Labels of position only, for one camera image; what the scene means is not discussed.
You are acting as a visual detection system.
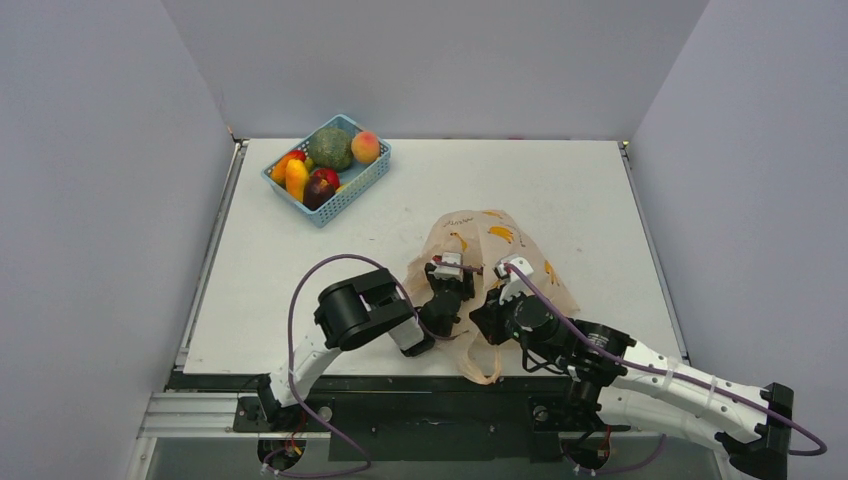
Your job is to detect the orange translucent plastic bag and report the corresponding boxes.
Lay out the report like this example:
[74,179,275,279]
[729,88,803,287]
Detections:
[404,209,582,387]

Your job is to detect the fake peach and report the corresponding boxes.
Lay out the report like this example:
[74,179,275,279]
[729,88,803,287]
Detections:
[351,131,381,165]

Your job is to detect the small orange fake fruit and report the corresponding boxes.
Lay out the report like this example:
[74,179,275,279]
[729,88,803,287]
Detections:
[284,159,310,202]

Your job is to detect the orange fake mango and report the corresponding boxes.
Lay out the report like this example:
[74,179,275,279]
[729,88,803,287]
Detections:
[270,149,307,186]

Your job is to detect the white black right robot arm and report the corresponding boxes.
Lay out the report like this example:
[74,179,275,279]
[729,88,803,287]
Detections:
[469,290,794,479]

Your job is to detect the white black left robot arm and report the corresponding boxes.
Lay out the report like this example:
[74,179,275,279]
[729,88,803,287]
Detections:
[257,253,475,430]

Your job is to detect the red fake tomato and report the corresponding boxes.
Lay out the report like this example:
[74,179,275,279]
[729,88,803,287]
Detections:
[312,168,341,190]

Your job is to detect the light blue perforated basket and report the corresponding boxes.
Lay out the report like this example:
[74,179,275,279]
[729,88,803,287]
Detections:
[261,114,391,227]

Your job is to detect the green netted melon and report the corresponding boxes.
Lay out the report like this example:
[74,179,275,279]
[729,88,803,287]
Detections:
[307,126,353,171]

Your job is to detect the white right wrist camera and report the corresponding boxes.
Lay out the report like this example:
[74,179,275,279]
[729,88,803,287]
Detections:
[494,254,534,305]

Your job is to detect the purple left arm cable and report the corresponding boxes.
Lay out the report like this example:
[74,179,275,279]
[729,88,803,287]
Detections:
[286,253,485,478]

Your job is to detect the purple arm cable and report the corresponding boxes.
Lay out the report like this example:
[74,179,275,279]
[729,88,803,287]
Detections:
[503,262,829,457]
[286,253,485,478]

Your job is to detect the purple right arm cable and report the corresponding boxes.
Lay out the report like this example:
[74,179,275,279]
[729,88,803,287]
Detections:
[503,262,829,457]

